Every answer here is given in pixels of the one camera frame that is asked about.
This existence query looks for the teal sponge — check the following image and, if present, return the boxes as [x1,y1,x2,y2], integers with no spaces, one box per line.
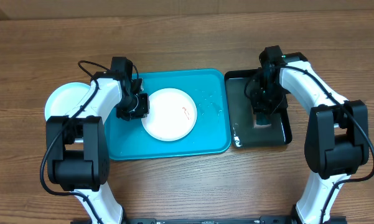
[256,113,271,126]

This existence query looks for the pink plate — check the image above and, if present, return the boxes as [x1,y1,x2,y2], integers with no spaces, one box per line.
[142,88,197,142]

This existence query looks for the light blue plate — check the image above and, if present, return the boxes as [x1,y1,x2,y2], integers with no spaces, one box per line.
[44,82,90,121]

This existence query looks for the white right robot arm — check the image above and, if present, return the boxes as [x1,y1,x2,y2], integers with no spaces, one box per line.
[244,45,374,223]

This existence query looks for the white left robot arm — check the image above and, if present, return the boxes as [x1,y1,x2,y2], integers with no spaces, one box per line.
[39,57,149,223]

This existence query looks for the black plastic tray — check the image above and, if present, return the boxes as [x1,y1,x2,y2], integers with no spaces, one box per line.
[224,69,292,148]

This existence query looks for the teal plastic tray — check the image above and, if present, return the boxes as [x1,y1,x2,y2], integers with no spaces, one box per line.
[105,69,231,161]

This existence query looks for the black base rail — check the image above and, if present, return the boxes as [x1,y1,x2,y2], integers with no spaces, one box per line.
[71,215,349,224]

